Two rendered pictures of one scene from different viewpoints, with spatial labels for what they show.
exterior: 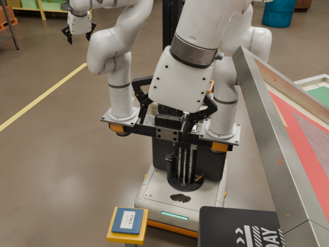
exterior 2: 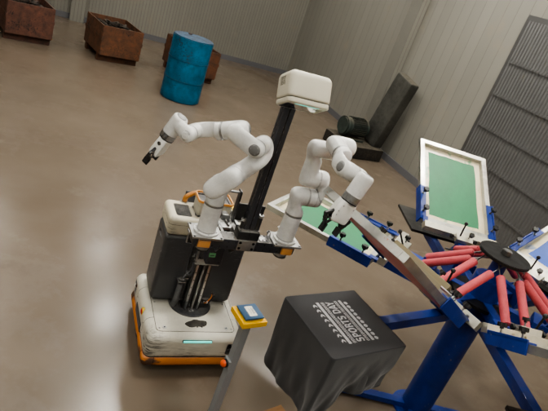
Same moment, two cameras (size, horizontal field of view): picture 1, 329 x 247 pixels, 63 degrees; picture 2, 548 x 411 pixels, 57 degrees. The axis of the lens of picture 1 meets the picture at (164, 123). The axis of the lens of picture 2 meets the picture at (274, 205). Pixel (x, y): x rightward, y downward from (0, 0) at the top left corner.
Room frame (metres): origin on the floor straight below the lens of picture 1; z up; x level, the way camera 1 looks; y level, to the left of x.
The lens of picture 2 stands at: (-0.78, 1.52, 2.37)
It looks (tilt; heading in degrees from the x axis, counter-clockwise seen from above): 24 degrees down; 316
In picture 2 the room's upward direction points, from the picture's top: 20 degrees clockwise
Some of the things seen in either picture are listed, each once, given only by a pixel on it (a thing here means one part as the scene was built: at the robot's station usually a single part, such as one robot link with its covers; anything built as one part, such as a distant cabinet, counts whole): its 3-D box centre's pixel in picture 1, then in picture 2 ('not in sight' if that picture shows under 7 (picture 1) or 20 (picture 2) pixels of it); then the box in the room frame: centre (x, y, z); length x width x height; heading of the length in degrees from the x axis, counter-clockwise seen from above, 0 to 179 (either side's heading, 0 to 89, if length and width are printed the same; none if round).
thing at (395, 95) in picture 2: not in sight; (369, 111); (4.85, -5.26, 0.76); 0.91 x 0.90 x 1.53; 74
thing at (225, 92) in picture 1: (231, 79); (300, 201); (0.88, -0.24, 1.37); 0.13 x 0.10 x 0.16; 70
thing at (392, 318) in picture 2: not in sight; (406, 320); (0.36, -0.85, 0.89); 1.24 x 0.06 x 0.06; 85
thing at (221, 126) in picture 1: (223, 112); (287, 225); (0.90, -0.24, 1.21); 0.16 x 0.13 x 0.15; 164
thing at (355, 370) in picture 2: not in sight; (354, 382); (0.20, -0.35, 0.74); 0.46 x 0.04 x 0.42; 85
